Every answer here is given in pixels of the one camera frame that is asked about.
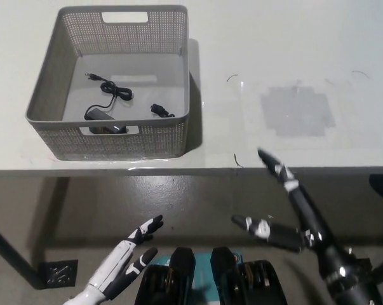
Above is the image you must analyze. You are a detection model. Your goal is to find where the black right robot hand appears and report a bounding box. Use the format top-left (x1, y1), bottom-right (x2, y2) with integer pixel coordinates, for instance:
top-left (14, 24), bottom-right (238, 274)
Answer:
top-left (231, 148), bottom-right (354, 277)

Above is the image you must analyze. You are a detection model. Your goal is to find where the black and teal robot body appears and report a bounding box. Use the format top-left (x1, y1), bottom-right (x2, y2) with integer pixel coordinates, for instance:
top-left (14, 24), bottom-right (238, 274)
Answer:
top-left (135, 247), bottom-right (287, 305)

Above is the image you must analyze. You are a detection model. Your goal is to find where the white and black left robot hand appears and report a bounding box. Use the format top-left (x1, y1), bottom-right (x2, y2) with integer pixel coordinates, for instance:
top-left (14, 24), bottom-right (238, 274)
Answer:
top-left (62, 215), bottom-right (165, 305)

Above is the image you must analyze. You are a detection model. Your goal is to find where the black power adapter with cord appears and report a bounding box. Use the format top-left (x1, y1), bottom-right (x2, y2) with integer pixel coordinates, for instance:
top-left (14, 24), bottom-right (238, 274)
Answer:
top-left (83, 72), bottom-right (176, 136)

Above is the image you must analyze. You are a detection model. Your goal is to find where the grey perforated plastic basket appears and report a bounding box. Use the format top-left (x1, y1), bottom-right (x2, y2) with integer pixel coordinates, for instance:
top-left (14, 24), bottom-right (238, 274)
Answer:
top-left (24, 4), bottom-right (191, 162)

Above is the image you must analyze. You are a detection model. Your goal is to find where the black floor foot plate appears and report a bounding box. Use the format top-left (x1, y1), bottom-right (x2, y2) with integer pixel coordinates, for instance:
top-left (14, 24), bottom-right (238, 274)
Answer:
top-left (349, 257), bottom-right (373, 271)
top-left (38, 259), bottom-right (79, 288)

